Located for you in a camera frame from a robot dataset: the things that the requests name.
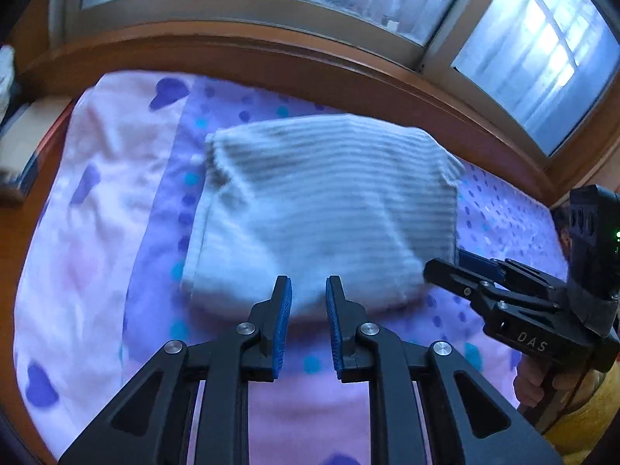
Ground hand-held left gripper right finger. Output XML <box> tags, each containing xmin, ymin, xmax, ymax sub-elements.
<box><xmin>325</xmin><ymin>275</ymin><xmax>565</xmax><ymax>465</ymax></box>

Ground grey white striped pants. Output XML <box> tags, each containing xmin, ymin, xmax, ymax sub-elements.
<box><xmin>180</xmin><ymin>114</ymin><xmax>466</xmax><ymax>320</ymax></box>

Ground person's right forearm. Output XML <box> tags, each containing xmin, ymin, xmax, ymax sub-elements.
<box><xmin>545</xmin><ymin>368</ymin><xmax>620</xmax><ymax>465</ymax></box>

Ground white patterned cloth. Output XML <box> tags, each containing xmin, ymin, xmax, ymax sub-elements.
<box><xmin>0</xmin><ymin>46</ymin><xmax>16</xmax><ymax>112</ymax></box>

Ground person's right hand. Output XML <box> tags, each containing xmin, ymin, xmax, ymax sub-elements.
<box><xmin>512</xmin><ymin>356</ymin><xmax>588</xmax><ymax>410</ymax></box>

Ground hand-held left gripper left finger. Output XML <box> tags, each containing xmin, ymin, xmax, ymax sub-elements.
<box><xmin>57</xmin><ymin>275</ymin><xmax>294</xmax><ymax>465</ymax></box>

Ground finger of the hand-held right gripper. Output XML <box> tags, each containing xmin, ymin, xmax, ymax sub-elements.
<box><xmin>458</xmin><ymin>249</ymin><xmax>553</xmax><ymax>285</ymax></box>
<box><xmin>424</xmin><ymin>259</ymin><xmax>497</xmax><ymax>320</ymax></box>

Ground purple dotted bedsheet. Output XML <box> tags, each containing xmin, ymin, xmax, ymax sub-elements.
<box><xmin>12</xmin><ymin>70</ymin><xmax>570</xmax><ymax>465</ymax></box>

